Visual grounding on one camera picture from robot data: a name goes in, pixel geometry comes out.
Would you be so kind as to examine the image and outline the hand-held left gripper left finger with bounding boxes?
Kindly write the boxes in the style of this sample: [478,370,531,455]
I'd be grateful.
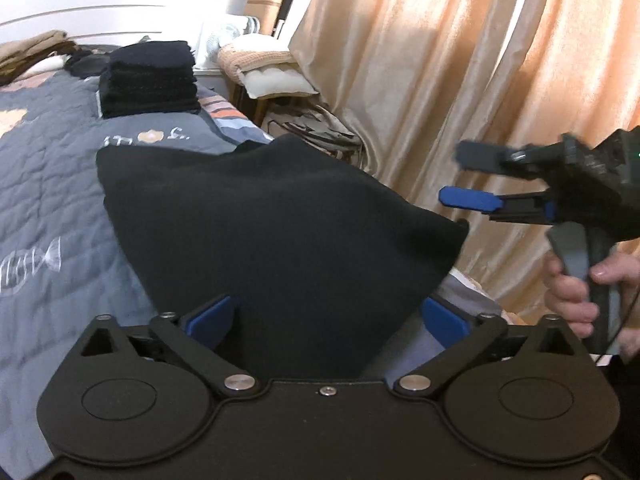
[80,295,261,401]

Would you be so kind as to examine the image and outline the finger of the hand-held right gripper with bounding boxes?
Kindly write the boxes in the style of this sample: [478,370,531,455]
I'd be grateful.
[438,186,555,223]
[456,139,563,178]

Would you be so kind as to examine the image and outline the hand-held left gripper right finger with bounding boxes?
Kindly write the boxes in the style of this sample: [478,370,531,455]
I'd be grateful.
[395,297,581,401]

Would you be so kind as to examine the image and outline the black sweatshirt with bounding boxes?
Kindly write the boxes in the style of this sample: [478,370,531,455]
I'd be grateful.
[96,133,471,381]

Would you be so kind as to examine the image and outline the stack of folded black clothes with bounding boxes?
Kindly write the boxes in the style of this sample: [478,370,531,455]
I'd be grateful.
[97,40,201,120]

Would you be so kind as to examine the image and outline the dark crumpled clothes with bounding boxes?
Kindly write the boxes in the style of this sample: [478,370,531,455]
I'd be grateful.
[65,47,113,80]

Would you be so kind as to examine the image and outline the person's right hand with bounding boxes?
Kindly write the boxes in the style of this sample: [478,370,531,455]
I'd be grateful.
[544,252,640,363]

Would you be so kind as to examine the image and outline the beige curtain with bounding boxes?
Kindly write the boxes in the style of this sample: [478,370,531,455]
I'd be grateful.
[287,0,640,326]

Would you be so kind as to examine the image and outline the beige patterned fabric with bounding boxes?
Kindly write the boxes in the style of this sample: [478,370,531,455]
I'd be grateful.
[262,102,371,161]

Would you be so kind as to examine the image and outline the grey quilted bedspread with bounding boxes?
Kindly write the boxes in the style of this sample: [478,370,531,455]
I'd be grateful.
[0,67,501,461]

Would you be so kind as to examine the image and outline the person's black clothing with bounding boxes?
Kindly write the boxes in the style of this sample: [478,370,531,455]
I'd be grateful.
[597,355,640,480]

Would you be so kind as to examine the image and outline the cream pillow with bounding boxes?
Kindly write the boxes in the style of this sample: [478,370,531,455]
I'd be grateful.
[237,62,321,100]

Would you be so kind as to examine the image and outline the tan knit blanket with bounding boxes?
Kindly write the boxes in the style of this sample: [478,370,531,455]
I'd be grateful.
[217,36,296,86]

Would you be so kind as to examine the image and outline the white electric fan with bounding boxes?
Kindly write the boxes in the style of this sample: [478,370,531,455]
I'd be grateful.
[195,16,261,69]

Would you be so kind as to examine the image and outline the white bed headboard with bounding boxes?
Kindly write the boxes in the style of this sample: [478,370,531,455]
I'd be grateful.
[0,2,167,47]

